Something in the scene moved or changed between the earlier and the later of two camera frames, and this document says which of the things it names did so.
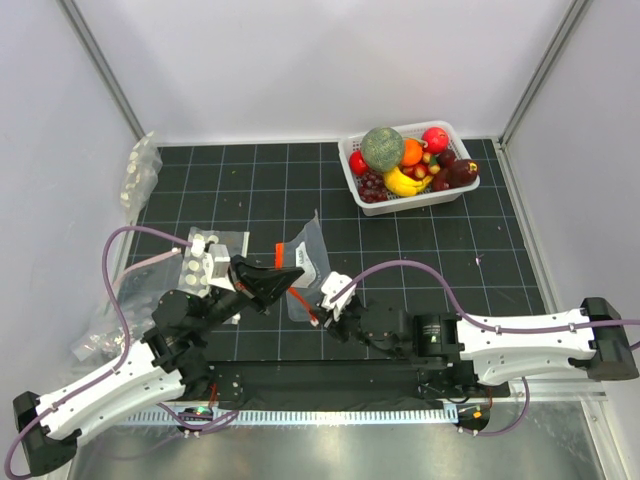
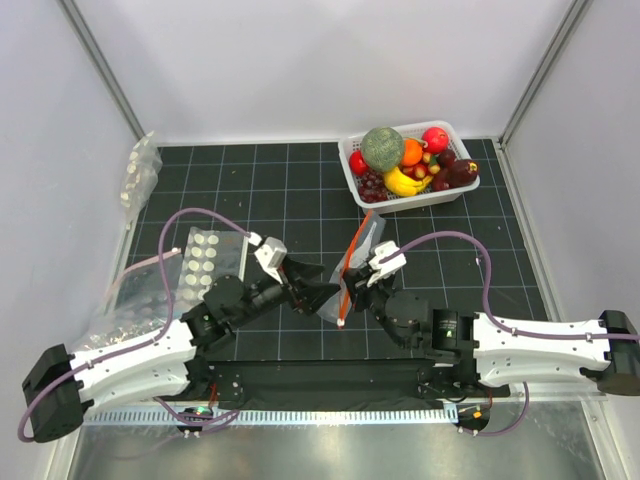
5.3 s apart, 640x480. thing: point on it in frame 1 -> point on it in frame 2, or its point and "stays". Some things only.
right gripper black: (335, 328) -> (356, 280)
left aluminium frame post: (99, 57) stays
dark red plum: (462, 171) stays
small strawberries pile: (424, 170) stays
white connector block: (220, 261) -> (271, 257)
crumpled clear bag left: (137, 290) stays
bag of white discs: (198, 262) stays
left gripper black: (263, 284) -> (311, 296)
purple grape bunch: (372, 187) stays
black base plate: (338, 385) stays
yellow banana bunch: (400, 185) stays
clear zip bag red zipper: (305, 251) -> (359, 249)
